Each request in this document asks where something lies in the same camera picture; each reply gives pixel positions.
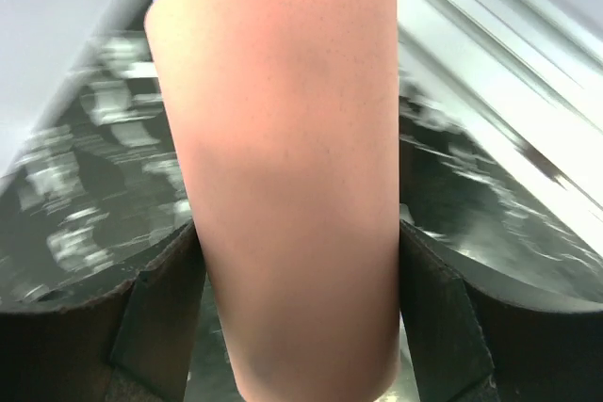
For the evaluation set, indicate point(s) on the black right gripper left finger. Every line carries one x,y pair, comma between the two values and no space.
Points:
124,334

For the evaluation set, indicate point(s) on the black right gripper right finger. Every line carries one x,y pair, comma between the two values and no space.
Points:
476,334

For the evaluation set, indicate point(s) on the pink plastic cup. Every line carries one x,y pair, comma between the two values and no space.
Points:
285,120

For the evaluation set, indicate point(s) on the black marble pattern mat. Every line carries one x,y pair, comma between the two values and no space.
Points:
103,185

